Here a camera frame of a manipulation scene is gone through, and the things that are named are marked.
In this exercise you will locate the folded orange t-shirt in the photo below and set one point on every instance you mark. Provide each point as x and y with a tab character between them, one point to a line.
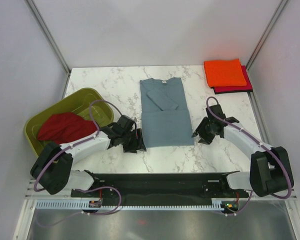
224	73

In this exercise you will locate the red t-shirt in bin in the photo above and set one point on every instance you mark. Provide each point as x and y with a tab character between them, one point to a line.
65	128

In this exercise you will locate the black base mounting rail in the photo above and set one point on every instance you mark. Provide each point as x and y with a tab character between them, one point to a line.
161	188

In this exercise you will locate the white slotted cable duct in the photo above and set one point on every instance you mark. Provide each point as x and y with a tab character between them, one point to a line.
89	205

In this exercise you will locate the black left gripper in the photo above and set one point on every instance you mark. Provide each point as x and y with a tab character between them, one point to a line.
138	143

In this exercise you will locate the right aluminium frame post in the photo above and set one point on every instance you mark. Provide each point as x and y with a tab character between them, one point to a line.
268	30

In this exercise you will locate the left aluminium frame post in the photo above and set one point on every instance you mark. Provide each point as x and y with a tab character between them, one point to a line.
47	34

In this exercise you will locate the folded crimson t-shirt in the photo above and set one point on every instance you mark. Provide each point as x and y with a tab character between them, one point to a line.
235	89

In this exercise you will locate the aluminium frame post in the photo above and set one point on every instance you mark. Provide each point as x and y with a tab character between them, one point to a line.
47	34
268	30

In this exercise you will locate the aluminium table edge rail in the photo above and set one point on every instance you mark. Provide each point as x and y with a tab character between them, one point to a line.
258	117

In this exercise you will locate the blue-grey t-shirt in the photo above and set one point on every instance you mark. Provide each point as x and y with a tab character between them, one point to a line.
165	117

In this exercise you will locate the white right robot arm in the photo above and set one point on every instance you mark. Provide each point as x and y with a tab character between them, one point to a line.
270	171

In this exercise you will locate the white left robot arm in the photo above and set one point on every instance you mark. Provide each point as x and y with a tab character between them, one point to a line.
53	170

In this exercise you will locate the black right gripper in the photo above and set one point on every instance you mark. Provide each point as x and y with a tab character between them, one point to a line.
205	138

